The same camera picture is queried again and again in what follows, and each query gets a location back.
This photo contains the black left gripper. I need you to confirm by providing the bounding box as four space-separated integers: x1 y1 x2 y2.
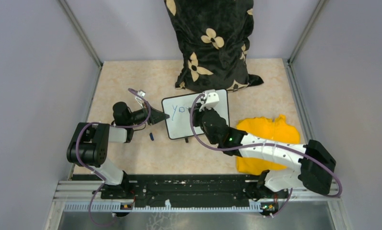
126 101 169 126

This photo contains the small black-framed whiteboard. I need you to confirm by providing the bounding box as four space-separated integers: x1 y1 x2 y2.
162 90 230 140

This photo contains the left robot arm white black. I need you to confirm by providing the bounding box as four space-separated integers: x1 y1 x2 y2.
66 102 170 198

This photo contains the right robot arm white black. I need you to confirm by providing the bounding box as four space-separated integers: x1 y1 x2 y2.
189 108 342 197

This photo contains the yellow cloth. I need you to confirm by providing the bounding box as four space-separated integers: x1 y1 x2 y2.
236 115 301 175

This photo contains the black floral plush blanket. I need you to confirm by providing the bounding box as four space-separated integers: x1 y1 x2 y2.
164 0 264 92

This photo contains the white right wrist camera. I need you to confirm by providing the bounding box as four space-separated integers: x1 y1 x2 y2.
199 90 220 112

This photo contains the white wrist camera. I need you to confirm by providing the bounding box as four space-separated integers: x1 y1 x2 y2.
135 90 146 103
199 90 220 112

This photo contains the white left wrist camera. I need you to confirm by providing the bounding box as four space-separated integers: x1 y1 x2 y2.
135 90 146 103

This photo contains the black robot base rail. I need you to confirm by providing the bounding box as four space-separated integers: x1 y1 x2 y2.
56 172 288 217

